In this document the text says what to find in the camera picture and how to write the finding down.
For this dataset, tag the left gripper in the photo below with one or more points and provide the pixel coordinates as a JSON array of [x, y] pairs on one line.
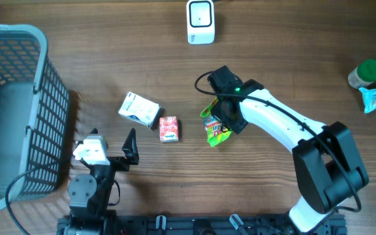
[[123, 165]]

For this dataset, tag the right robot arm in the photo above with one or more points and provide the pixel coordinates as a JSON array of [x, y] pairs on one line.
[[327, 163]]

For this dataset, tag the grey plastic mesh basket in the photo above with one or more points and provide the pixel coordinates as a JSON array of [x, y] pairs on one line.
[[34, 107]]

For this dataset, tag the green lid jar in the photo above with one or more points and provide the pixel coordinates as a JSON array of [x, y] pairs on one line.
[[363, 75]]

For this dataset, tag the white blue carton box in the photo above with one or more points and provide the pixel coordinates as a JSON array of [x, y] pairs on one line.
[[139, 109]]

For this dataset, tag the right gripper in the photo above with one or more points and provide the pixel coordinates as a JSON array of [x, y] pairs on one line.
[[236, 125]]

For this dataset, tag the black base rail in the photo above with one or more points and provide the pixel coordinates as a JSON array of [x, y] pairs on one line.
[[257, 225]]

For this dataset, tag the Haribo gummy candy bag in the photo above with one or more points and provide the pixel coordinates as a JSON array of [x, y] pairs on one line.
[[216, 131]]

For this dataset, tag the white barcode scanner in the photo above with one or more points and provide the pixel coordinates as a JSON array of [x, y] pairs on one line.
[[200, 17]]

